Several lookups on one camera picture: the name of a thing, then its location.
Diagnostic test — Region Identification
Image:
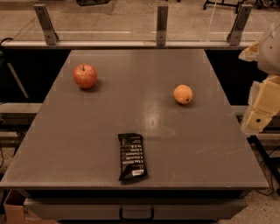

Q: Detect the orange fruit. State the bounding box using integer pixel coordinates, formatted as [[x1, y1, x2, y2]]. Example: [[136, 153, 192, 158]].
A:
[[173, 85, 193, 105]]

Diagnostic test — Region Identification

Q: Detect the red apple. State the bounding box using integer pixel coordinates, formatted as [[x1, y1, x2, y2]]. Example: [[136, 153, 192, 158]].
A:
[[73, 64, 97, 89]]

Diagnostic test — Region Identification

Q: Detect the grey metal bracket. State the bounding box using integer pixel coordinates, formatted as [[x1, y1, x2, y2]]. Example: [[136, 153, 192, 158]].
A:
[[227, 4, 253, 46], [156, 5, 168, 46], [33, 4, 59, 46]]

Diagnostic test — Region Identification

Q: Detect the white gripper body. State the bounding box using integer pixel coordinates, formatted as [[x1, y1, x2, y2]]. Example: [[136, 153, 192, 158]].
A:
[[257, 21, 280, 75]]

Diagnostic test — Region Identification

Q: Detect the clear acrylic barrier panel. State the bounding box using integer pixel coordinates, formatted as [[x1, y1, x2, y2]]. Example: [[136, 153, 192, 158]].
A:
[[5, 0, 280, 42]]

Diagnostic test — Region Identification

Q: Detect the black stand base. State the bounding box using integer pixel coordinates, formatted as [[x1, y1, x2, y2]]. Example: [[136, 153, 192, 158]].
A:
[[203, 0, 245, 13]]

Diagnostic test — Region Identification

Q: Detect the black snack bar wrapper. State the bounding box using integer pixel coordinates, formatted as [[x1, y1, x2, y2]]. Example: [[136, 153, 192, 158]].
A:
[[118, 133, 148, 181]]

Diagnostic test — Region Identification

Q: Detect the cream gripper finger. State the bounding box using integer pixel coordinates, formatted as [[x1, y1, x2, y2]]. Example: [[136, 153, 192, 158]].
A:
[[241, 75, 280, 135], [239, 39, 260, 62]]

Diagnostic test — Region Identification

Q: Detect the middle grey metal bracket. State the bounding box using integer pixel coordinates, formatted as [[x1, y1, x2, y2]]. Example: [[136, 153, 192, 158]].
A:
[[156, 5, 168, 46]]

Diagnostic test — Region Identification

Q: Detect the left grey metal bracket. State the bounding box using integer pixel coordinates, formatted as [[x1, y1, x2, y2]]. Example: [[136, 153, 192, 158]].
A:
[[33, 4, 59, 46]]

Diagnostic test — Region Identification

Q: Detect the cardboard box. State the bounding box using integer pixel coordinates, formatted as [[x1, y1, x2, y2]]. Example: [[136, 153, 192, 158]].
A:
[[3, 190, 57, 224]]

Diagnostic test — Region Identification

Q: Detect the grey drawer with black handle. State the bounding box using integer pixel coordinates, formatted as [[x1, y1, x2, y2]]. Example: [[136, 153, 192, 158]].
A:
[[24, 198, 247, 221]]

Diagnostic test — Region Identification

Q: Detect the right grey metal bracket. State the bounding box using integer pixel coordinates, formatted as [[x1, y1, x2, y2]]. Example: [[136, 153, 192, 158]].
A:
[[227, 4, 253, 46]]

